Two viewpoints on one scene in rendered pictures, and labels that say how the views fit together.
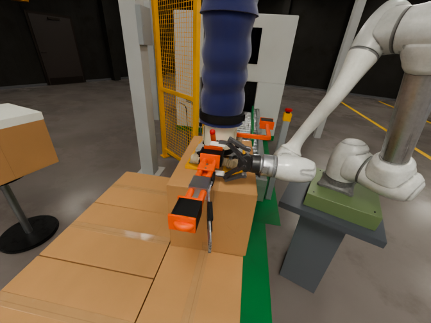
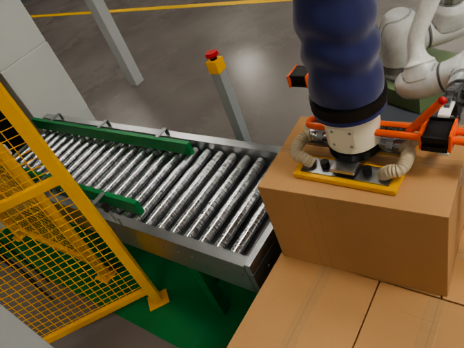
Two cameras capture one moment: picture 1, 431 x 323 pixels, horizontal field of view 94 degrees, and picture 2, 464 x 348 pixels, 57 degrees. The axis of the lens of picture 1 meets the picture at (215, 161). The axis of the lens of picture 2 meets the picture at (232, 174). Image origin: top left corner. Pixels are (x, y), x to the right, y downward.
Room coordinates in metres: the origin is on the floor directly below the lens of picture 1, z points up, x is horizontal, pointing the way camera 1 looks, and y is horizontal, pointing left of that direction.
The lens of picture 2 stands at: (0.65, 1.05, 1.93)
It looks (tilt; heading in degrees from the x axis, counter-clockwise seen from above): 39 degrees down; 310
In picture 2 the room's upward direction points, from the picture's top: 23 degrees counter-clockwise
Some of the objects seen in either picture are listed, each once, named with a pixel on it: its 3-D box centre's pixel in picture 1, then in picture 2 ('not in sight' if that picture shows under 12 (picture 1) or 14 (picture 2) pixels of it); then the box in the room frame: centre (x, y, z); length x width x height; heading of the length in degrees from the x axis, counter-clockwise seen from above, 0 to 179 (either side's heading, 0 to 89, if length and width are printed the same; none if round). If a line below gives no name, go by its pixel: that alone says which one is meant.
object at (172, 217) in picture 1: (186, 213); not in sight; (0.42, 0.07, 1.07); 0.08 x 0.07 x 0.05; 172
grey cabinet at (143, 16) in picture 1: (144, 26); not in sight; (2.22, 0.74, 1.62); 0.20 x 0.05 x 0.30; 173
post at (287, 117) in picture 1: (276, 160); (242, 134); (1.87, -0.64, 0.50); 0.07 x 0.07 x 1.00; 83
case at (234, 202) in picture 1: (215, 186); (366, 197); (1.00, -0.01, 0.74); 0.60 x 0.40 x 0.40; 175
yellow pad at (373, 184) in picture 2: (202, 150); (345, 170); (1.02, 0.08, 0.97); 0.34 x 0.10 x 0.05; 172
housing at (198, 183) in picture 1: (199, 186); not in sight; (0.55, 0.05, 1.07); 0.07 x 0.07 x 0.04; 82
